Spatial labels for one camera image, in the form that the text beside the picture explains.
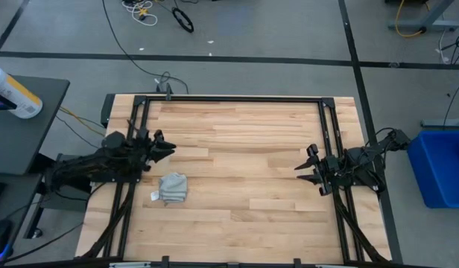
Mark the black side table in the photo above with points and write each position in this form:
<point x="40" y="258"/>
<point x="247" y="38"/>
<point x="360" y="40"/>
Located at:
<point x="24" y="141"/>

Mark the grey desk foot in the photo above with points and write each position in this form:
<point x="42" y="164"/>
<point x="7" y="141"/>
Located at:
<point x="445" y="123"/>

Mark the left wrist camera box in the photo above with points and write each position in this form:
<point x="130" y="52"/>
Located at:
<point x="143" y="136"/>

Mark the blue plastic bin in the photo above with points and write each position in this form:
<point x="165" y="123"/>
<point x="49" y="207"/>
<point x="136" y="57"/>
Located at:
<point x="442" y="175"/>

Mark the blue black flat device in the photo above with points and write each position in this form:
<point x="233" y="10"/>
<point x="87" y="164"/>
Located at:
<point x="0" y="102"/>

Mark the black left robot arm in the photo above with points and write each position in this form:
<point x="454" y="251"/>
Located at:
<point x="88" y="164"/>

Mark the white yellow wipes canister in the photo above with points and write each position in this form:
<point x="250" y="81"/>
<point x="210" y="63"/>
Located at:
<point x="17" y="97"/>

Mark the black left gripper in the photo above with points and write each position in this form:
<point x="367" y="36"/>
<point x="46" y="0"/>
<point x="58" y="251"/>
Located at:
<point x="145" y="152"/>

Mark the grey desk base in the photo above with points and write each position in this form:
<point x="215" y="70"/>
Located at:
<point x="423" y="26"/>

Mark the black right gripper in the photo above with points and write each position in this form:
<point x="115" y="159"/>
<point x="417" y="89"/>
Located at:
<point x="330" y="173"/>

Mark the dark operator desk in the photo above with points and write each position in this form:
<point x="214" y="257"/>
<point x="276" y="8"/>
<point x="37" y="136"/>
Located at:
<point x="21" y="193"/>

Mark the black computer mouse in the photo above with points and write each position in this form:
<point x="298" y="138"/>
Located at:
<point x="0" y="236"/>

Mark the black aluminium table frame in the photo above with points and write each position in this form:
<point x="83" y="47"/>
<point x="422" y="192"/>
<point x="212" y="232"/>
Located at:
<point x="233" y="99"/>

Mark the black side table leg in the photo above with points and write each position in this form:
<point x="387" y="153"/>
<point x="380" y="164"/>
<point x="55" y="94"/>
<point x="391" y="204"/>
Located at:
<point x="35" y="219"/>

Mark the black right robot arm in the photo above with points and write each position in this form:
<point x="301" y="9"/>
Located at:
<point x="363" y="160"/>

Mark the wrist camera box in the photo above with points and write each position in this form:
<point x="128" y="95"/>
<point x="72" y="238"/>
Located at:
<point x="331" y="162"/>
<point x="143" y="136"/>

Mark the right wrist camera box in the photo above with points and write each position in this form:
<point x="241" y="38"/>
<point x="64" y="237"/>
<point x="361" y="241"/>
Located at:
<point x="331" y="162"/>

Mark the grey microfiber waffle towel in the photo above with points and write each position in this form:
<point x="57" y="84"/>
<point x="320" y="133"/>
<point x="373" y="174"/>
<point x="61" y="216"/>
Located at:
<point x="173" y="188"/>

